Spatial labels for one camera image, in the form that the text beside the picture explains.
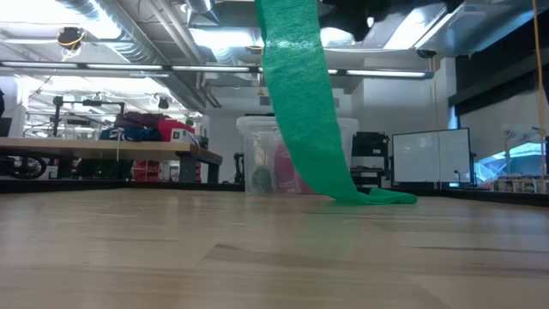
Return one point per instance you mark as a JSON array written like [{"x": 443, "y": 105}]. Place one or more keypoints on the green elastic bandage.
[{"x": 296, "y": 107}]

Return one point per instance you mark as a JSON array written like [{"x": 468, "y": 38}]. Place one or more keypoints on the dark green roll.
[{"x": 261, "y": 180}]

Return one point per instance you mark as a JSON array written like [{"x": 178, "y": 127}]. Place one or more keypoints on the black shelf cart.
[{"x": 369, "y": 146}]

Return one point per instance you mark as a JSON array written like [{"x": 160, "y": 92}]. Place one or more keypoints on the clear plastic storage bin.
[{"x": 253, "y": 137}]

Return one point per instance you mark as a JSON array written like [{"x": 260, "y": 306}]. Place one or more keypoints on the whiteboard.
[{"x": 429, "y": 154}]

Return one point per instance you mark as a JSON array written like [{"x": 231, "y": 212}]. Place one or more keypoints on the white packet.
[{"x": 261, "y": 156}]

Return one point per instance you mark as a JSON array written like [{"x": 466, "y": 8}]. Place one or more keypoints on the red box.
[{"x": 169, "y": 129}]

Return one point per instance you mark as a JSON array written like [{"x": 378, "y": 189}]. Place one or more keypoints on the maroon cloth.
[{"x": 137, "y": 118}]

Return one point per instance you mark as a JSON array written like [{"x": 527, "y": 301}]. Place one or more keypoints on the blue bag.
[{"x": 137, "y": 134}]

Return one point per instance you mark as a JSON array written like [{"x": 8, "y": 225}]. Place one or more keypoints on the red drawer unit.
[{"x": 146, "y": 169}]

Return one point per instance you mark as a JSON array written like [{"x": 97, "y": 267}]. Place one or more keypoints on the wooden workbench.
[{"x": 107, "y": 150}]

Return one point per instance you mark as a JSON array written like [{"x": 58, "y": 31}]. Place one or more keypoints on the black machine under bench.
[{"x": 107, "y": 169}]

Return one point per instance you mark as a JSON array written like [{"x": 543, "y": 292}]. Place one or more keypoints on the black wheel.
[{"x": 44, "y": 166}]

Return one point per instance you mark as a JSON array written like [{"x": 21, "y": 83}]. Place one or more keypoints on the grey wall vent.
[
  {"x": 262, "y": 101},
  {"x": 337, "y": 102}
]

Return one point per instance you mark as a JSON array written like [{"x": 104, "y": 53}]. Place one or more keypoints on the silver ventilation duct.
[{"x": 128, "y": 43}]

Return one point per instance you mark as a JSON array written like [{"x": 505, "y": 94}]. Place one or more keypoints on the black camera rig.
[{"x": 56, "y": 116}]

